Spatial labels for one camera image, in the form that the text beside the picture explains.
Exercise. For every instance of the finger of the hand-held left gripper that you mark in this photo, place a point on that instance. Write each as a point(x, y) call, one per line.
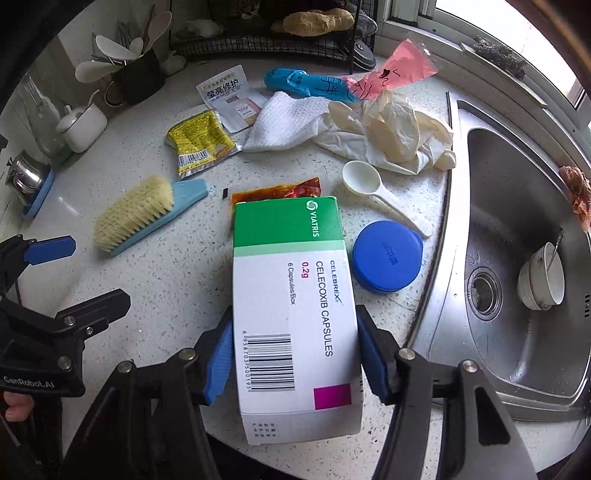
point(99, 311)
point(48, 250)

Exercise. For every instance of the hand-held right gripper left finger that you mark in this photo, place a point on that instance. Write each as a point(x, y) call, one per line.
point(217, 364)

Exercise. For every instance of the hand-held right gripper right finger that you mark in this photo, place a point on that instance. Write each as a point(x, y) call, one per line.
point(371, 360)

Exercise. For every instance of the white and green medicine box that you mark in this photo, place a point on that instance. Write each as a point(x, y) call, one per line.
point(295, 295)

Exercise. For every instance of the yellow snack packet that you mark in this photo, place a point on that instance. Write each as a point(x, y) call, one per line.
point(198, 138)

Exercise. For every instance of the white sachet packet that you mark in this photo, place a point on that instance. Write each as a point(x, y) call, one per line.
point(226, 92)

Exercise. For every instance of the person's left hand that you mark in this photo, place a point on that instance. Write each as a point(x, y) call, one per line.
point(18, 407)

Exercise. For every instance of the blue dish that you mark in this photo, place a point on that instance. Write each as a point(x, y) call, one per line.
point(41, 198)

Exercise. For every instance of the small steel pot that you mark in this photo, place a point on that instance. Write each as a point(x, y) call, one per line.
point(25, 177)

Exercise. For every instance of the blue scrub brush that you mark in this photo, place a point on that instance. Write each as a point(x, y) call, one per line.
point(134, 212)

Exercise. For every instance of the blue round lid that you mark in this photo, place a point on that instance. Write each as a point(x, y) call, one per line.
point(385, 256)

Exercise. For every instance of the white condiment jar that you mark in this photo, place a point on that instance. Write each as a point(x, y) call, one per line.
point(83, 129)

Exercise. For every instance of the clear glass bottle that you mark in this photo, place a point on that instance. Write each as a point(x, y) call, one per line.
point(44, 120)

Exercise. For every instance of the stainless steel sink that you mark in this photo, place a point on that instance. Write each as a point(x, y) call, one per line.
point(508, 323)

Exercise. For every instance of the patterned white bowl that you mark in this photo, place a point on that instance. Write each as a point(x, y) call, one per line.
point(526, 286)

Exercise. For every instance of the white plastic scoop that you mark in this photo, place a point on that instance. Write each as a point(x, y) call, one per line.
point(360, 177)

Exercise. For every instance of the red sauce packet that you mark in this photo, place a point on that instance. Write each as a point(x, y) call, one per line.
point(277, 191)

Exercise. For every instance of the white plastic spoon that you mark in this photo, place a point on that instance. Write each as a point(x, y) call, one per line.
point(159, 27)
point(115, 46)
point(94, 70)

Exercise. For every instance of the black utensil cup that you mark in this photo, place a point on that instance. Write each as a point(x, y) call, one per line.
point(138, 78)

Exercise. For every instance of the metal spoon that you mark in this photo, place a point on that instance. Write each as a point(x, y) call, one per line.
point(554, 254)

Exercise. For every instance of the white rubber glove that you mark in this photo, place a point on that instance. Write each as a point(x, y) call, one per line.
point(351, 145)

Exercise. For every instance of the garlic bulb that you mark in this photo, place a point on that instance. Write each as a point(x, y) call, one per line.
point(173, 67)
point(205, 28)

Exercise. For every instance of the cream rubber glove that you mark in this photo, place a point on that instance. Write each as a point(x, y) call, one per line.
point(392, 124)

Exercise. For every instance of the white cloth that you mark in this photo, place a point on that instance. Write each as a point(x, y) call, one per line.
point(281, 122)

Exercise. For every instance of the orange rag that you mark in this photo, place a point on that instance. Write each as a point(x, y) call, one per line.
point(579, 189)

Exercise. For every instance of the blue plastic bag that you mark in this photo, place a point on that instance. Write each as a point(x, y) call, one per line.
point(295, 81)

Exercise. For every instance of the pink plastic bag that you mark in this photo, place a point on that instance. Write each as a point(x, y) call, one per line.
point(397, 69)

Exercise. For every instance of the steel wool scrubber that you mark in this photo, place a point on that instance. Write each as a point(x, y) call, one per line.
point(501, 55)

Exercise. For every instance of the ginger root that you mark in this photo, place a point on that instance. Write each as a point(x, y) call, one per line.
point(318, 21)

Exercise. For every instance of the window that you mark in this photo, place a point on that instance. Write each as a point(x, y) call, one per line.
point(545, 60)

